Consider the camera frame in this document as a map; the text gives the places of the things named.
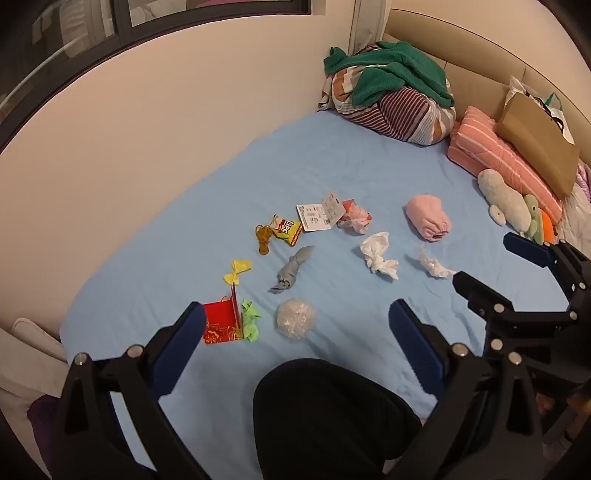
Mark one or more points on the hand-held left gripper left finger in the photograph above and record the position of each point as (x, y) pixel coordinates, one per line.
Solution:
(184, 341)

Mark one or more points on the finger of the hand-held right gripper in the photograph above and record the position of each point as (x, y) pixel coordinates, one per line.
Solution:
(480, 293)
(528, 249)

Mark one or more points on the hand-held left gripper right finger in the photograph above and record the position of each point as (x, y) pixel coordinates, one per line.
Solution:
(415, 341)

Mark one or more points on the red paper box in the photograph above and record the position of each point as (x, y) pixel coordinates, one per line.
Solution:
(220, 318)

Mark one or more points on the knotted white tissue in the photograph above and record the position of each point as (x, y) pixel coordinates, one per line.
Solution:
(434, 266)
(376, 251)

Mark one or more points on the green wrapper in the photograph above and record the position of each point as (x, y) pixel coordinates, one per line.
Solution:
(250, 321)

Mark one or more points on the yellow wrapper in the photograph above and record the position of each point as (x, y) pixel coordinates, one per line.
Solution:
(239, 270)

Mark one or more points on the pink cloth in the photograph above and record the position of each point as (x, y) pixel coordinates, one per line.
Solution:
(427, 217)

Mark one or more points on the clear plastic wrap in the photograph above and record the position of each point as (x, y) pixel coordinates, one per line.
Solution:
(295, 319)

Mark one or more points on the grey sock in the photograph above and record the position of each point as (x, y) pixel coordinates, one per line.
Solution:
(291, 272)

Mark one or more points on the brown candy wrapper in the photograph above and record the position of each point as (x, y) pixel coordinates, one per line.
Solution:
(264, 235)

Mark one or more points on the pink white wrapper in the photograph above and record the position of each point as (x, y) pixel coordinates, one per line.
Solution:
(354, 218)

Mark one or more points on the yellow snack packet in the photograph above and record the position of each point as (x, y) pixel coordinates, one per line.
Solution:
(286, 228)

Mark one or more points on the small white paper tag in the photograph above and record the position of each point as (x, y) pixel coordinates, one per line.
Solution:
(333, 207)

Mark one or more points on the large white paper tag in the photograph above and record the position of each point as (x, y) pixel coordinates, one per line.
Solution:
(311, 219)

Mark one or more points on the person's right hand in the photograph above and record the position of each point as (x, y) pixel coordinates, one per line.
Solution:
(545, 405)

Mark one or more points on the green turtle plush toy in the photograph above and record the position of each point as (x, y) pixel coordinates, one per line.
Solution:
(535, 217)

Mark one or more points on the white plush toy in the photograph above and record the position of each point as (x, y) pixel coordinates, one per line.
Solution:
(505, 198)

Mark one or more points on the lilac jacket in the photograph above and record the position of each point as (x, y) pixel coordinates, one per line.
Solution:
(584, 182)

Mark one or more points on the brown paper bag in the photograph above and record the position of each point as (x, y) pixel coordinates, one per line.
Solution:
(538, 143)

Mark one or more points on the pink striped pillow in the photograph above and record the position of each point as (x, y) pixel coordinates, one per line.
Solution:
(485, 145)

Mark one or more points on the person's black trouser leg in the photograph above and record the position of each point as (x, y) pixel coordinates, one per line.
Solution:
(323, 415)

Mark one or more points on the white cushion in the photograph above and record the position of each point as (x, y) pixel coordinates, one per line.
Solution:
(27, 364)

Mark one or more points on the white plastic bag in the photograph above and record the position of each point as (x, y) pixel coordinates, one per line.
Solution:
(517, 87)

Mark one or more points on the purple cloth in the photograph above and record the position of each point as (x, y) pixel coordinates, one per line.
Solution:
(44, 429)

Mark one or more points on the striped blanket bundle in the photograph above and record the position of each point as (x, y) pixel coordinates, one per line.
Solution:
(406, 113)

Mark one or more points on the blue bed sheet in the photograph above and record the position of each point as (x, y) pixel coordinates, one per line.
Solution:
(277, 166)

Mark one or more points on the beige headboard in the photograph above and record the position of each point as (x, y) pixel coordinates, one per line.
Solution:
(461, 55)

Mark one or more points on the green towel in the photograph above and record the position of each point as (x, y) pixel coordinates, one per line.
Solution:
(392, 69)

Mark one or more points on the grey curtain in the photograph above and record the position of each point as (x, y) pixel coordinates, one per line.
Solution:
(364, 27)

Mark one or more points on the dark framed window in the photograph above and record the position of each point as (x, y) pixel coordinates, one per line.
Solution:
(69, 27)

